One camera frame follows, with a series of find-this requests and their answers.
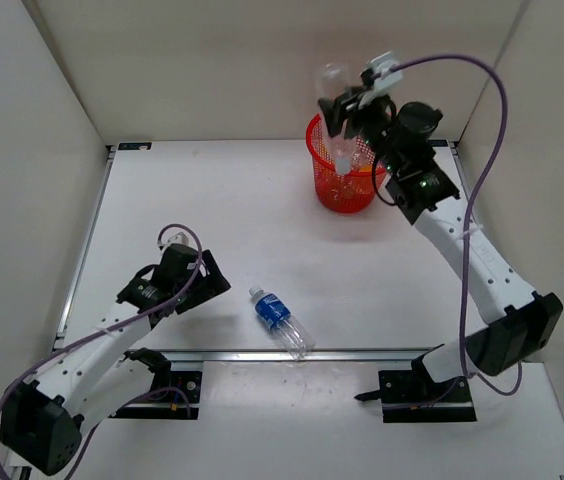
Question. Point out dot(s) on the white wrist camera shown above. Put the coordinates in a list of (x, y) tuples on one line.
[(378, 77), (179, 238)]

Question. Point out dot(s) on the orange juice bottle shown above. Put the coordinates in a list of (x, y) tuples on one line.
[(344, 189)]

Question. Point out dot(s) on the red mesh plastic bin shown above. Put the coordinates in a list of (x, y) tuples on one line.
[(323, 166)]

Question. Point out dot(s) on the clear bottle red cap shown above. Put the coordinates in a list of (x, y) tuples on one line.
[(361, 162)]

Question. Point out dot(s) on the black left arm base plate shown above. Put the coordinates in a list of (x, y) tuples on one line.
[(175, 399)]

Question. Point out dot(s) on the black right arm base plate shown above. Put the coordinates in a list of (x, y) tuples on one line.
[(407, 399)]

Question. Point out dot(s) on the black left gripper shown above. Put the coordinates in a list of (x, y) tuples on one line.
[(210, 284)]

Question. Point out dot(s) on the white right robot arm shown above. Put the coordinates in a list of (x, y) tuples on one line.
[(519, 321)]

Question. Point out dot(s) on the black label sticker, left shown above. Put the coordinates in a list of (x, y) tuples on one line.
[(134, 146)]

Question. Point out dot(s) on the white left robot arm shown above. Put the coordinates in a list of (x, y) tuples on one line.
[(45, 418)]

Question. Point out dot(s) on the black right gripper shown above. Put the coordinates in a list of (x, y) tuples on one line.
[(336, 110)]

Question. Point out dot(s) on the large clear plastic bottle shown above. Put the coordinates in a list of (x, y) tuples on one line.
[(331, 81)]

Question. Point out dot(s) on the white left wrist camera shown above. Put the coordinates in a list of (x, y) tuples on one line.
[(179, 238)]

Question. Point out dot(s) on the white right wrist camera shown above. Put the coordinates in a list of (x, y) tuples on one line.
[(378, 77)]

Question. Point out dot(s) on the clear bottle blue label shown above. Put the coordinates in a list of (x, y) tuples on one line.
[(277, 318)]

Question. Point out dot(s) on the black label sticker, right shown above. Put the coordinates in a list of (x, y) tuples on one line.
[(438, 143)]

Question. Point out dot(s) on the black label sticker, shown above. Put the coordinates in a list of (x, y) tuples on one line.
[(438, 143), (134, 146)]

